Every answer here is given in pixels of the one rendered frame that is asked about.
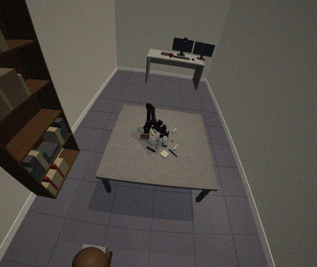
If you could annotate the beige flat square slab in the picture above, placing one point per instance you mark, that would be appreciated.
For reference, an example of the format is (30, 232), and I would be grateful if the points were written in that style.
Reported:
(164, 154)

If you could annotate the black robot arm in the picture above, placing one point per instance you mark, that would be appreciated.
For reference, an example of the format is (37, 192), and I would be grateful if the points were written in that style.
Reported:
(151, 120)

